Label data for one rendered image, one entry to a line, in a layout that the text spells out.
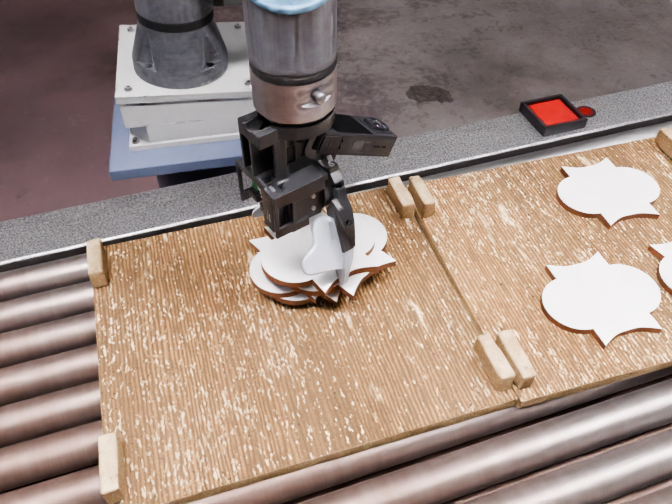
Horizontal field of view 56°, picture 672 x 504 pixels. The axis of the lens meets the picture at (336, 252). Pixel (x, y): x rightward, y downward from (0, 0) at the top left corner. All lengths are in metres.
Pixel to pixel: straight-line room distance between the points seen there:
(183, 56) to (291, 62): 0.52
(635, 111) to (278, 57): 0.76
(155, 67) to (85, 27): 2.48
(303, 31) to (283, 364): 0.35
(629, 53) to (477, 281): 2.66
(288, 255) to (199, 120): 0.41
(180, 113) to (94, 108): 1.84
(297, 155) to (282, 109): 0.07
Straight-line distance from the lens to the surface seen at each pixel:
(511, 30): 3.38
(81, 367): 0.76
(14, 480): 0.73
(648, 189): 0.96
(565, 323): 0.75
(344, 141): 0.62
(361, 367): 0.69
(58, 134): 2.78
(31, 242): 0.92
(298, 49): 0.52
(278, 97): 0.54
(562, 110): 1.10
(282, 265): 0.70
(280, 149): 0.58
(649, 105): 1.19
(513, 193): 0.90
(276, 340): 0.71
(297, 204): 0.61
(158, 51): 1.04
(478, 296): 0.76
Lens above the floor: 1.51
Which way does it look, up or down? 47 degrees down
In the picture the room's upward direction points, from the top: straight up
